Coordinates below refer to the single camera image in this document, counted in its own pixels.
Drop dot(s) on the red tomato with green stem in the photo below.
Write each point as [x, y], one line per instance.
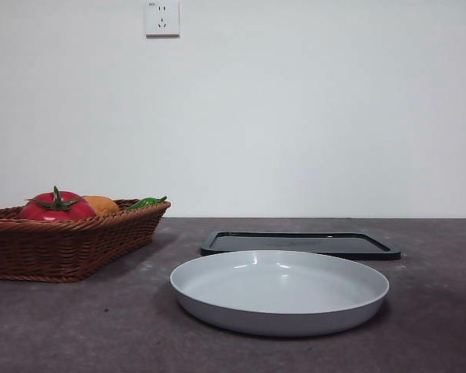
[42, 210]

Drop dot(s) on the green chili pepper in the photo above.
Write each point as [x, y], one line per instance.
[145, 202]

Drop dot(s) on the grey round plate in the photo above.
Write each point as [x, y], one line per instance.
[279, 287]

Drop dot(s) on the black rectangular tray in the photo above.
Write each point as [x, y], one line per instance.
[334, 245]

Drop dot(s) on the orange-brown round potato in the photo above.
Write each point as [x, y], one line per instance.
[105, 205]

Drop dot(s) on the brown wicker basket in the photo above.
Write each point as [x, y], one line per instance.
[62, 248]

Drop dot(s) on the white wall power socket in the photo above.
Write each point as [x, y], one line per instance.
[162, 19]

